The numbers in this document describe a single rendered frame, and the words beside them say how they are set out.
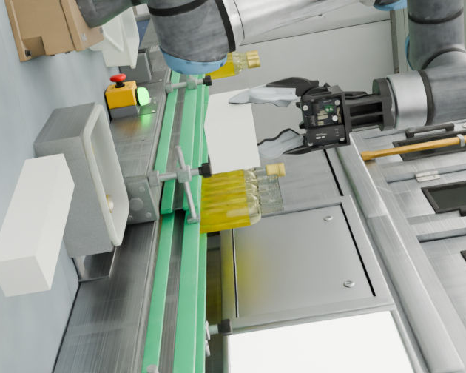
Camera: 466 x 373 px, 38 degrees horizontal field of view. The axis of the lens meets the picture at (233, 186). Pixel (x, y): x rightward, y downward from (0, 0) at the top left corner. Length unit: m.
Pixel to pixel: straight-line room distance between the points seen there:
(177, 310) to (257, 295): 0.32
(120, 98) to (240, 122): 0.92
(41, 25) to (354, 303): 0.77
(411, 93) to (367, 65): 6.76
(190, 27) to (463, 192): 0.91
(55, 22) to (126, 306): 0.48
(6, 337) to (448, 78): 0.66
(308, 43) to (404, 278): 6.17
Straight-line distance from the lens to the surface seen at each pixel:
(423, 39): 1.00
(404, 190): 1.86
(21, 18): 1.18
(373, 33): 7.60
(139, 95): 1.74
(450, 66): 0.96
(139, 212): 1.40
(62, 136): 1.15
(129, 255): 1.31
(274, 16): 1.30
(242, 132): 0.84
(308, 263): 1.52
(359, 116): 0.90
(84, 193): 1.18
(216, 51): 1.28
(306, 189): 1.90
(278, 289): 1.45
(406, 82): 0.93
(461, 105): 0.94
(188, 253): 1.30
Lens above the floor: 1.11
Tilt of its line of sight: 3 degrees down
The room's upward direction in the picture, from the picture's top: 81 degrees clockwise
